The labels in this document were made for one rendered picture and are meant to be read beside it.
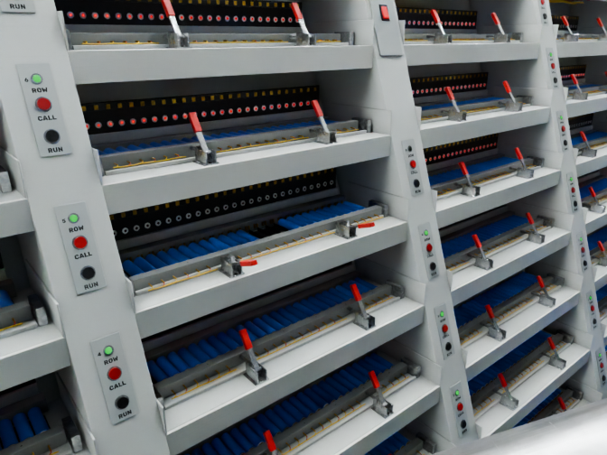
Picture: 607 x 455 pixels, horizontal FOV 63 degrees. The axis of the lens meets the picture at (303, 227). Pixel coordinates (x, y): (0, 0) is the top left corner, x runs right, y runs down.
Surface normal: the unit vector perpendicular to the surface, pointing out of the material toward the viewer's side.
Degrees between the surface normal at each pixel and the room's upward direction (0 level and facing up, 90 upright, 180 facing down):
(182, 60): 109
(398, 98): 90
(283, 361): 19
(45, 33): 90
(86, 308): 90
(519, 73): 90
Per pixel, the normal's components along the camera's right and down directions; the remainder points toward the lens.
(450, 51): 0.63, 0.26
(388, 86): 0.59, -0.05
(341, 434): -0.01, -0.94
